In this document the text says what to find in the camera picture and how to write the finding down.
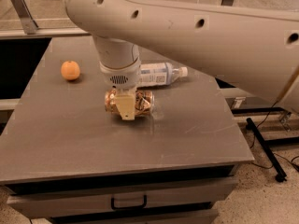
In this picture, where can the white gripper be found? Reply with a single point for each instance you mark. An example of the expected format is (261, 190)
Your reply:
(121, 77)

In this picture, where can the dented orange soda can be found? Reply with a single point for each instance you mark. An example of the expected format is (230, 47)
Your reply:
(144, 101)

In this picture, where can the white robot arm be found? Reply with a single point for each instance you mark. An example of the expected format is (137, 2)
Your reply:
(253, 49)

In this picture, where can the clear plastic water bottle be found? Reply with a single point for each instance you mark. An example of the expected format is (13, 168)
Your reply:
(160, 74)

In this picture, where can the orange fruit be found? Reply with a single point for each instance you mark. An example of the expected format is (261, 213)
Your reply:
(70, 70)

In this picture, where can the grey drawer cabinet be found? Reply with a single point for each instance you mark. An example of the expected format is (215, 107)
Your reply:
(63, 157)

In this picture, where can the black metal stand leg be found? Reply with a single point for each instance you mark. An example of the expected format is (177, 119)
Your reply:
(281, 175)

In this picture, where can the black drawer handle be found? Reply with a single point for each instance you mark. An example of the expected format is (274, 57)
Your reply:
(131, 203)

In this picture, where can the left metal railing bracket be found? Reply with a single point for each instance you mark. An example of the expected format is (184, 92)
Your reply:
(28, 24)

